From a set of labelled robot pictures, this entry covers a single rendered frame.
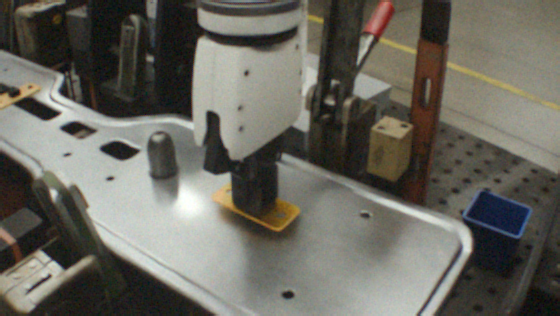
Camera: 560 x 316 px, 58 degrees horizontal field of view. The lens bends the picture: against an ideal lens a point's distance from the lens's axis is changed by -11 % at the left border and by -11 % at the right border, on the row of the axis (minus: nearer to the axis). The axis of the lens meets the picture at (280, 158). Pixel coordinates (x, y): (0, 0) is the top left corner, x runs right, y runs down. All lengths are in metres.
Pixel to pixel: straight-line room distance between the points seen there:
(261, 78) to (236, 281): 0.17
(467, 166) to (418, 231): 0.70
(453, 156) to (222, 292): 0.86
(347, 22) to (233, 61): 0.19
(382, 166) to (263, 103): 0.17
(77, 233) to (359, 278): 0.24
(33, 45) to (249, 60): 0.66
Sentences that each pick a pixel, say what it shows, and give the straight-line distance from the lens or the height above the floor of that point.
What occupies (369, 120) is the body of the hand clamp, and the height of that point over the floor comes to 1.03.
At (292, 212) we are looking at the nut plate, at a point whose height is 1.01.
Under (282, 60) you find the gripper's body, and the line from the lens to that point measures 0.46.
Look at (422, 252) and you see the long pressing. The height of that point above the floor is 1.00.
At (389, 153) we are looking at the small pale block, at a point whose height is 1.04.
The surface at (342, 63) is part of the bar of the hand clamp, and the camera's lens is 0.58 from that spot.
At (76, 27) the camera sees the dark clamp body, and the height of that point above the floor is 1.05.
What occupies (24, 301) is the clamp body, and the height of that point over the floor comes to 1.04.
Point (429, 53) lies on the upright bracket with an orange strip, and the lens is 0.55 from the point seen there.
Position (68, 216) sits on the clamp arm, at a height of 1.09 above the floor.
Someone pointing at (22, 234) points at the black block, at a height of 0.99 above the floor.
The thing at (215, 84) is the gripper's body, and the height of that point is 1.16.
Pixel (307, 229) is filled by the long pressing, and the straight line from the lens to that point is 0.53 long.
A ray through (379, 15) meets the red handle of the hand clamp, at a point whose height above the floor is 1.14.
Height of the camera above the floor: 1.34
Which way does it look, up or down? 32 degrees down
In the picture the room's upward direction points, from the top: straight up
